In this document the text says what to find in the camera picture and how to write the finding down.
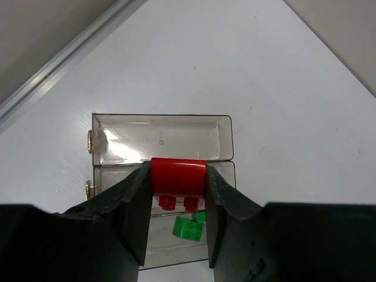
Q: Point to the green curved lego brick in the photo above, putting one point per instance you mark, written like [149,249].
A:
[190,229]

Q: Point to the aluminium rail frame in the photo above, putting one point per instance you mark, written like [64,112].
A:
[65,60]

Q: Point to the red curved lego brick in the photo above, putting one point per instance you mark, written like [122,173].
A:
[178,181]

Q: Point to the clear bin near compartment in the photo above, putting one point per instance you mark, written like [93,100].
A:
[165,249]

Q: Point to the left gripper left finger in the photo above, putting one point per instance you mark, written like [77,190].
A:
[102,239]

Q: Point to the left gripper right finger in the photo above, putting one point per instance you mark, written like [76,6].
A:
[286,241]

